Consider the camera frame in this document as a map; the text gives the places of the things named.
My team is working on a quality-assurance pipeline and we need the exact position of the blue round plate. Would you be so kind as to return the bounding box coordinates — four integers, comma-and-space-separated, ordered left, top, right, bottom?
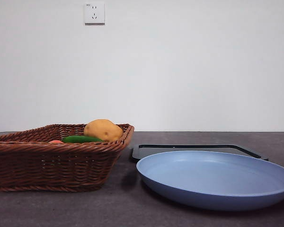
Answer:
136, 150, 284, 211

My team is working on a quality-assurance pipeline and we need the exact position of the black flat tray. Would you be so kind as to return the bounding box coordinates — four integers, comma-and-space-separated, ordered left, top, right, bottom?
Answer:
132, 144, 269, 163

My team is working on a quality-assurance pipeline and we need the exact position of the yellow-brown potato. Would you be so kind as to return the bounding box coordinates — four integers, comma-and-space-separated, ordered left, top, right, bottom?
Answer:
83, 119, 124, 142

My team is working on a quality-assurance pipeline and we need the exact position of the green pepper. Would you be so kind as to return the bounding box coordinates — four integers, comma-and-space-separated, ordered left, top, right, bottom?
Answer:
61, 135, 106, 144

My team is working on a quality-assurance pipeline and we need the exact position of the brown wicker basket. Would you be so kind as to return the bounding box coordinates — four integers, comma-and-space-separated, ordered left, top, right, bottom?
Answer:
0, 123, 135, 192

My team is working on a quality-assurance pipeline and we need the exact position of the white wall socket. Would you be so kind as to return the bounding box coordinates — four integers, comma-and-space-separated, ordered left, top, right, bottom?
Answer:
84, 2, 106, 26

